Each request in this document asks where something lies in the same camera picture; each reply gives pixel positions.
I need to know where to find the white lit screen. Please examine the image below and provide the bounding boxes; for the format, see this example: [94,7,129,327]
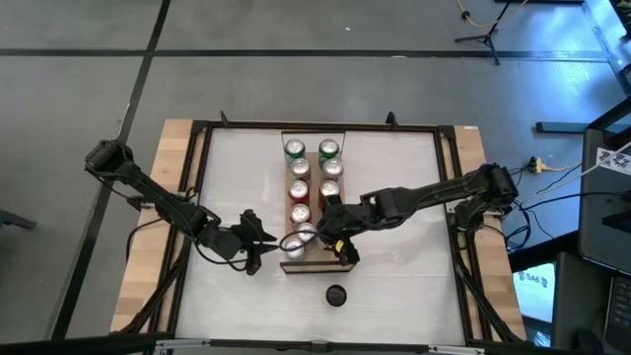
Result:
[512,262,558,325]

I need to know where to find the red Coca-Cola can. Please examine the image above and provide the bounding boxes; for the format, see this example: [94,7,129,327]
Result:
[318,177,342,201]
[289,202,313,226]

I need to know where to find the yellow extension cord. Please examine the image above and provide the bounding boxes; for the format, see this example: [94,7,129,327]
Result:
[526,156,586,175]

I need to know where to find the silver camera mount bar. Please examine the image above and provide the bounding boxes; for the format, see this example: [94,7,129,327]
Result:
[153,337,487,355]

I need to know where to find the black desk keyboard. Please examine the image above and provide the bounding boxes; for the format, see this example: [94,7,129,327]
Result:
[603,275,631,354]

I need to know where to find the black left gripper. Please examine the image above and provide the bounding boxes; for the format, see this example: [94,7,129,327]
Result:
[216,209,281,276]

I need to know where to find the white table mat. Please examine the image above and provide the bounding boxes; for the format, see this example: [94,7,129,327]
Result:
[175,126,467,346]

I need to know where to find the black stand foot bar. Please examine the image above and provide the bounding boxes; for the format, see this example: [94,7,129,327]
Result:
[535,120,591,135]

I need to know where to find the silver Diet Coke can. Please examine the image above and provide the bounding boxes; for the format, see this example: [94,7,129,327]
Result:
[322,156,345,183]

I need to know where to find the wooden tray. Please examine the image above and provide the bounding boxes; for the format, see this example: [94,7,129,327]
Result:
[278,128,358,275]

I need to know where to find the slim silver blue can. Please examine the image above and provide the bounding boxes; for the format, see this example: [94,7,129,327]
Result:
[283,237,307,261]
[295,221,319,244]

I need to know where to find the black floor cables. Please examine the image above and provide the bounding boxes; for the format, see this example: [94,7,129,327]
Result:
[487,165,600,252]

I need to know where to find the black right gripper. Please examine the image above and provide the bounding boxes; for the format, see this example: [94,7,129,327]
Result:
[318,194,381,265]

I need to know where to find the dark floor object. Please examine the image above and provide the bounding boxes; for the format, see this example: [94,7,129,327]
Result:
[0,208,38,232]

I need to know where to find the yellow floor cable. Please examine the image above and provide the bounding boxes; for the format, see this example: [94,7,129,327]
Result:
[456,0,529,29]

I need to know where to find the black table frame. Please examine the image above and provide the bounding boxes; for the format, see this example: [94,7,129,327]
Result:
[110,110,526,349]

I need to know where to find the green Sprite can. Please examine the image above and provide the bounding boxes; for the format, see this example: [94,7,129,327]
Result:
[317,136,341,167]
[283,137,307,169]

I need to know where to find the white paper tag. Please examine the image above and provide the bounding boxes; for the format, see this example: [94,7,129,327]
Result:
[595,146,631,178]

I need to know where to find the dark computer desk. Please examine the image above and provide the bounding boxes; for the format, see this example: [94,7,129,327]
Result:
[550,96,631,351]

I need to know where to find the black floor stand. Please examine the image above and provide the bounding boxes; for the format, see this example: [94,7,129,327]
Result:
[453,0,533,66]

